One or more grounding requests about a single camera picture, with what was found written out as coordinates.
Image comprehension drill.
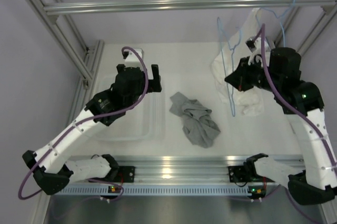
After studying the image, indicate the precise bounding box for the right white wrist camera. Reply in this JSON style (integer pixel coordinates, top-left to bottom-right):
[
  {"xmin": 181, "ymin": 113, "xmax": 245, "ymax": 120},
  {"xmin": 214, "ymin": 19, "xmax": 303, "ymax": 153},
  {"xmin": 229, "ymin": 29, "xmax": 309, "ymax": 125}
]
[{"xmin": 246, "ymin": 37, "xmax": 266, "ymax": 65}]

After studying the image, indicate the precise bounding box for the aluminium top rail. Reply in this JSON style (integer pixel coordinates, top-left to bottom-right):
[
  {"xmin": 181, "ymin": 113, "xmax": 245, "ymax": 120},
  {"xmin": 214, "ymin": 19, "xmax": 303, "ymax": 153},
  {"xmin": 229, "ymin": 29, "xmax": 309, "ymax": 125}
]
[{"xmin": 43, "ymin": 0, "xmax": 336, "ymax": 16}]

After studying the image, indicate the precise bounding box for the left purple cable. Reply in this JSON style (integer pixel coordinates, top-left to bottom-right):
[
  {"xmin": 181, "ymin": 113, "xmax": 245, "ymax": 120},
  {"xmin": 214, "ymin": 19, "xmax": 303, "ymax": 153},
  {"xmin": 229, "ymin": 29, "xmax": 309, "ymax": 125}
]
[{"xmin": 17, "ymin": 47, "xmax": 150, "ymax": 200}]

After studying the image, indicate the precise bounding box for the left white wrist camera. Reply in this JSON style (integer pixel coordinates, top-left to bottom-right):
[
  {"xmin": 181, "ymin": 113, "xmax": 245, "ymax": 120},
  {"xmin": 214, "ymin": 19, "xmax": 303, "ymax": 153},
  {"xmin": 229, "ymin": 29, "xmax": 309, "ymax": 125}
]
[{"xmin": 122, "ymin": 48, "xmax": 144, "ymax": 70}]

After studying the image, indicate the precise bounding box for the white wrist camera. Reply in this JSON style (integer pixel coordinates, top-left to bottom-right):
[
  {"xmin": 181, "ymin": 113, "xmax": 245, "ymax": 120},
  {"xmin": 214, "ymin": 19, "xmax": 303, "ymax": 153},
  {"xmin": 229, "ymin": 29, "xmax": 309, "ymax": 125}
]
[
  {"xmin": 246, "ymin": 37, "xmax": 266, "ymax": 65},
  {"xmin": 122, "ymin": 48, "xmax": 144, "ymax": 70}
]

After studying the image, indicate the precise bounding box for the white tank top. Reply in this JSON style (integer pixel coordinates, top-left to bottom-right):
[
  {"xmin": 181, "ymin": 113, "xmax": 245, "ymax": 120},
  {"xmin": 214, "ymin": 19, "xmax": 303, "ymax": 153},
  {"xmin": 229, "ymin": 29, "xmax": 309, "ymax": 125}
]
[{"xmin": 211, "ymin": 8, "xmax": 264, "ymax": 117}]

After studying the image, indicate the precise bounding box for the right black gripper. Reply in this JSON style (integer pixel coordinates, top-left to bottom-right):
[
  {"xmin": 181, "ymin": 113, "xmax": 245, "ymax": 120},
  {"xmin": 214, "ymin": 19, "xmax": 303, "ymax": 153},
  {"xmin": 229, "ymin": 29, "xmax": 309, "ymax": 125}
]
[{"xmin": 225, "ymin": 56, "xmax": 282, "ymax": 94}]

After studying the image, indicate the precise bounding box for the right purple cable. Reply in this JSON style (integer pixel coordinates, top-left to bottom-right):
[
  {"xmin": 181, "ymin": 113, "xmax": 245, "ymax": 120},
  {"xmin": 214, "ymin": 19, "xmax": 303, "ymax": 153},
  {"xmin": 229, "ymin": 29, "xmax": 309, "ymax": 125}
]
[{"xmin": 259, "ymin": 23, "xmax": 337, "ymax": 172}]

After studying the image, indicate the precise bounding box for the left aluminium frame post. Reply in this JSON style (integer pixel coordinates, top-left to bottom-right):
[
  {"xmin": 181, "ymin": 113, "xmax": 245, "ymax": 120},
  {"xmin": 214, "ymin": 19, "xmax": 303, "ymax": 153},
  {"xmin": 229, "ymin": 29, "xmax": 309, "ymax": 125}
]
[{"xmin": 7, "ymin": 0, "xmax": 105, "ymax": 98}]

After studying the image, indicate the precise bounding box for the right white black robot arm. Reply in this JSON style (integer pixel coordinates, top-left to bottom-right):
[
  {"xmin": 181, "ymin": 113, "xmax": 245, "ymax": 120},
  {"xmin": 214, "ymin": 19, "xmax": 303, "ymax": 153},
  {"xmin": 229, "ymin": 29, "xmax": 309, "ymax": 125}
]
[{"xmin": 224, "ymin": 47, "xmax": 336, "ymax": 206}]

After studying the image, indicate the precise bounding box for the purple cable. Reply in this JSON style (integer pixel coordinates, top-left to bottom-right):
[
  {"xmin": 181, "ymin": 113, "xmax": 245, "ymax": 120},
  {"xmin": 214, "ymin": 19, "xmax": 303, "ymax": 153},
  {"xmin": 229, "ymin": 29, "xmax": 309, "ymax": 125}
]
[
  {"xmin": 17, "ymin": 47, "xmax": 150, "ymax": 200},
  {"xmin": 259, "ymin": 23, "xmax": 337, "ymax": 172}
]

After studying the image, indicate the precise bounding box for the light blue cable duct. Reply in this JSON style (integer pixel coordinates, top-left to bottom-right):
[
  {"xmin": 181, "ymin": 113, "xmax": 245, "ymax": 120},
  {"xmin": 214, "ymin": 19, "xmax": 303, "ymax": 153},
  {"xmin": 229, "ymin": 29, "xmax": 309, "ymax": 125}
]
[{"xmin": 58, "ymin": 184, "xmax": 251, "ymax": 196}]

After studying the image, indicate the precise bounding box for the aluminium frame post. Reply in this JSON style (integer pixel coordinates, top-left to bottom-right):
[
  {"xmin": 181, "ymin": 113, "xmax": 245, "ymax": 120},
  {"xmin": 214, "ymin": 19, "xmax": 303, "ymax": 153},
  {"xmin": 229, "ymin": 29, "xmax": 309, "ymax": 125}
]
[
  {"xmin": 7, "ymin": 0, "xmax": 105, "ymax": 98},
  {"xmin": 283, "ymin": 2, "xmax": 336, "ymax": 56}
]

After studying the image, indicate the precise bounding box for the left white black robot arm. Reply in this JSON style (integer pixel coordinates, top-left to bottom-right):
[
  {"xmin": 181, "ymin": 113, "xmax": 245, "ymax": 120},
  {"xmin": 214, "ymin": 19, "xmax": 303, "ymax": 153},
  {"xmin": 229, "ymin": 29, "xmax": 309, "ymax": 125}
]
[{"xmin": 22, "ymin": 64, "xmax": 162, "ymax": 195}]

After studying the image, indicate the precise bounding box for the grey tank top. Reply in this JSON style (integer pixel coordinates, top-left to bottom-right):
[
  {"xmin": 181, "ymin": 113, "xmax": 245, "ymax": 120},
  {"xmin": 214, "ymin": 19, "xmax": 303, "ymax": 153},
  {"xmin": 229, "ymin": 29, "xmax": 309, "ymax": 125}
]
[{"xmin": 170, "ymin": 92, "xmax": 221, "ymax": 148}]

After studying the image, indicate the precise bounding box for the right aluminium frame post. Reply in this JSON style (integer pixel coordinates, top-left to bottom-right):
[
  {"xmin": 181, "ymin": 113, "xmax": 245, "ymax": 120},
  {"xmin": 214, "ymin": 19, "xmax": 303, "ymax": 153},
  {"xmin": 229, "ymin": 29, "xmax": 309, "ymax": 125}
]
[{"xmin": 283, "ymin": 2, "xmax": 336, "ymax": 56}]

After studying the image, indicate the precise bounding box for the white plastic basket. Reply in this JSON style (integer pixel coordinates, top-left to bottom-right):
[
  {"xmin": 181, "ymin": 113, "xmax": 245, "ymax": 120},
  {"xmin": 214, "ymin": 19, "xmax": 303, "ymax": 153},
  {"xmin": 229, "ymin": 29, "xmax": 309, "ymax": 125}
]
[{"xmin": 95, "ymin": 73, "xmax": 165, "ymax": 142}]

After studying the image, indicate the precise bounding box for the light blue wire hanger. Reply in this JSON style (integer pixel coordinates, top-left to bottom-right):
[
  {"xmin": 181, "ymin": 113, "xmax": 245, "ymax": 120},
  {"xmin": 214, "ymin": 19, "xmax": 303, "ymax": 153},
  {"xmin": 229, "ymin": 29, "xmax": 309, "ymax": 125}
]
[{"xmin": 216, "ymin": 16, "xmax": 243, "ymax": 117}]

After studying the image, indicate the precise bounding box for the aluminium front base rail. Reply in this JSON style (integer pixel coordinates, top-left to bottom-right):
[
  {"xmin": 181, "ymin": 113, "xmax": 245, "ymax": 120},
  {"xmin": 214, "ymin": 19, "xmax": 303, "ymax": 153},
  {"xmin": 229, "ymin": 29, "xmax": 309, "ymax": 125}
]
[{"xmin": 114, "ymin": 156, "xmax": 248, "ymax": 185}]

